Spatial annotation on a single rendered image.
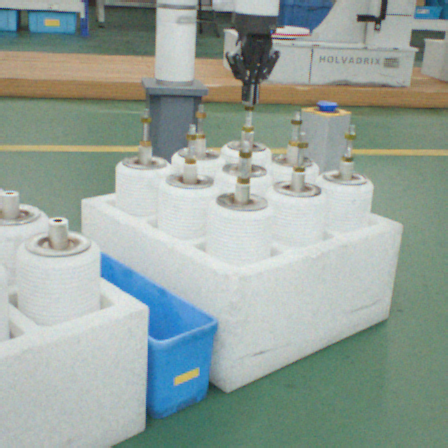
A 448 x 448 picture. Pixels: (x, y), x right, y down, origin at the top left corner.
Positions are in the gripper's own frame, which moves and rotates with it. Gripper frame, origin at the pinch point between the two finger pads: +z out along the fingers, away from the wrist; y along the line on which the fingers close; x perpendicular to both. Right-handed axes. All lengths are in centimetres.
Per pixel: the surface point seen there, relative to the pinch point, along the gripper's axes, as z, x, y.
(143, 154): 8.2, 0.8, -24.5
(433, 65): 22, 99, 260
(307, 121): 5.9, -3.6, 13.4
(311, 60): 17, 112, 168
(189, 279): 20.7, -20.0, -32.8
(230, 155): 10.9, -0.5, -4.8
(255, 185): 11.0, -15.5, -14.6
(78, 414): 28, -28, -57
